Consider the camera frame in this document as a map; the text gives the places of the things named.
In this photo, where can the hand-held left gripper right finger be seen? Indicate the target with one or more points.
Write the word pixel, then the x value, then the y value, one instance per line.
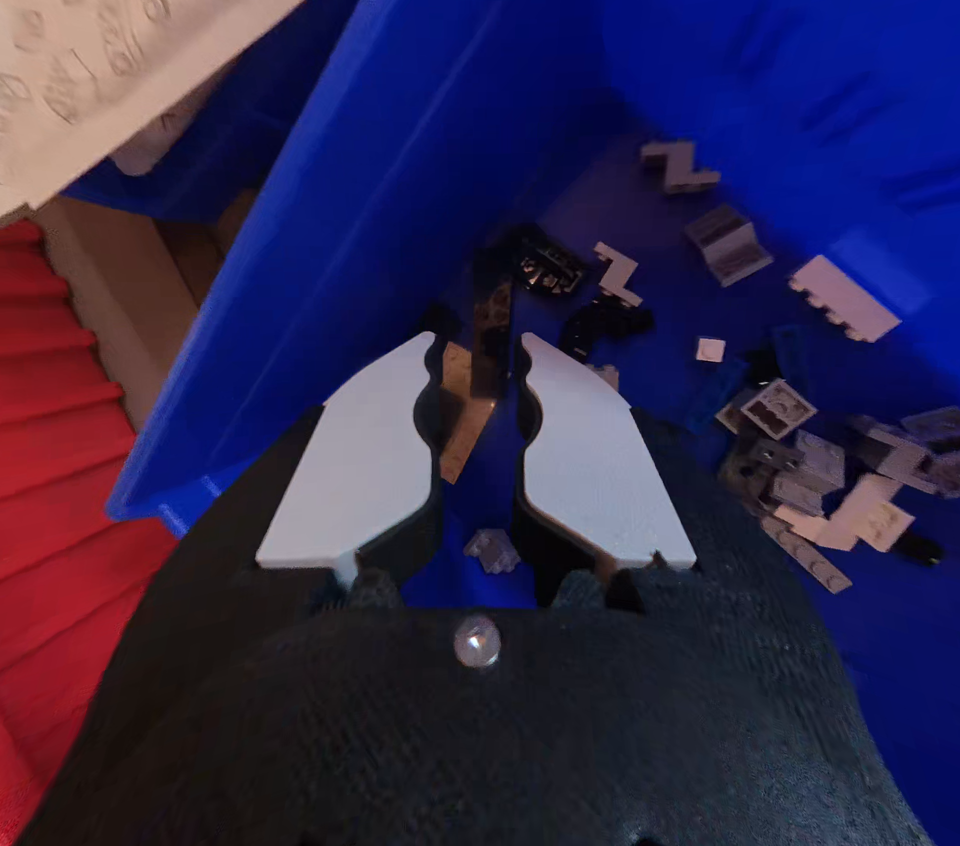
pixel 600 471

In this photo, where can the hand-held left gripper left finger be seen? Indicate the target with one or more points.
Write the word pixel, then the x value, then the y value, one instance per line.
pixel 360 456

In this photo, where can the blue plastic bin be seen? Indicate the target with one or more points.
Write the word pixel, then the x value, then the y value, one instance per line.
pixel 450 111
pixel 255 133

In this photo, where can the small bluish grey lego piece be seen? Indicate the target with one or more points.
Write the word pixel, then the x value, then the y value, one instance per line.
pixel 491 550

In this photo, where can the black lego corner plate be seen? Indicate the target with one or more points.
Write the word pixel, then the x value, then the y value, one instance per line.
pixel 607 325

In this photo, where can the small white lego tile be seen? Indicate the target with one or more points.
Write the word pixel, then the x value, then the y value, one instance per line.
pixel 709 349

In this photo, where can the white stepped lego plate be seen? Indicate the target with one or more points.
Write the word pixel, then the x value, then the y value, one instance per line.
pixel 619 272
pixel 679 167

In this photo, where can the heap of grey lego bricks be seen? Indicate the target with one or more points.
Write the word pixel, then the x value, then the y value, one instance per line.
pixel 817 478

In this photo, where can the long white lego plate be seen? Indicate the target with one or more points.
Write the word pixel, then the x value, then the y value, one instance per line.
pixel 844 298

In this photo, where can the red plastic bin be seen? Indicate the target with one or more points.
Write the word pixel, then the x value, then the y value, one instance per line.
pixel 60 486

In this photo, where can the black lego bracket piece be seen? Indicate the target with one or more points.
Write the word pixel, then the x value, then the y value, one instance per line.
pixel 551 265

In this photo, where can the white lego bracket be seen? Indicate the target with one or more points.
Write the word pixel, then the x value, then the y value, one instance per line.
pixel 727 246

